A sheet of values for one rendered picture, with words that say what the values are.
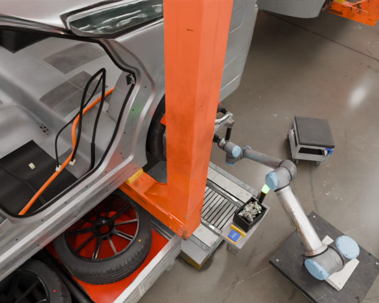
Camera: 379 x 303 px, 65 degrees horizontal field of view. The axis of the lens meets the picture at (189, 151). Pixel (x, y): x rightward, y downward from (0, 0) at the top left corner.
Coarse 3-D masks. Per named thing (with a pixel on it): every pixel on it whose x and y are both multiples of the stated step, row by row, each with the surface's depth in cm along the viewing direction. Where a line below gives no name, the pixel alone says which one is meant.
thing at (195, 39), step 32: (192, 0) 85; (224, 0) 90; (192, 32) 91; (224, 32) 99; (192, 64) 99; (192, 96) 109; (192, 128) 120; (192, 160) 134; (192, 192) 157; (192, 224) 189
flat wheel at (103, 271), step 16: (112, 192) 223; (96, 208) 216; (112, 208) 234; (128, 208) 218; (80, 224) 224; (96, 224) 211; (112, 224) 212; (144, 224) 207; (64, 240) 197; (144, 240) 199; (64, 256) 190; (80, 256) 190; (96, 256) 193; (112, 256) 191; (128, 256) 191; (144, 256) 208; (80, 272) 185; (96, 272) 185; (112, 272) 188; (128, 272) 200
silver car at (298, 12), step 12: (264, 0) 369; (276, 0) 362; (288, 0) 357; (300, 0) 356; (312, 0) 357; (324, 0) 365; (276, 12) 376; (288, 12) 371; (300, 12) 369; (312, 12) 372
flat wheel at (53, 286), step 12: (24, 264) 185; (36, 264) 186; (12, 276) 186; (24, 276) 187; (36, 276) 181; (48, 276) 181; (0, 288) 189; (12, 288) 179; (48, 288) 177; (60, 288) 177; (0, 300) 174; (12, 300) 175; (48, 300) 172; (60, 300) 173
